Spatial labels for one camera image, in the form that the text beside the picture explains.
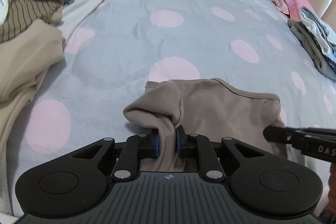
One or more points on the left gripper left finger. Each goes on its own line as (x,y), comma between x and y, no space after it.
(130,153)

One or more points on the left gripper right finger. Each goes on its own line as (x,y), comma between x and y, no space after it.
(203,152)

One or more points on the taupe brown garment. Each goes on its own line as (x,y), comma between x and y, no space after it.
(212,108)

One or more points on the stack of folded clothes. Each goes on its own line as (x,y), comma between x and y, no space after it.
(317,38)

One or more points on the grey pink-dotted bed cover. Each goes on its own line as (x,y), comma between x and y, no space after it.
(123,44)

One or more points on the white fluffy garment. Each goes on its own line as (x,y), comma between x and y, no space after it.
(74,14)

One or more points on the beige folded garment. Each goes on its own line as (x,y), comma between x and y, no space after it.
(25,61)

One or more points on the brown striped garment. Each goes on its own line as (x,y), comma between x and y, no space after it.
(18,15)

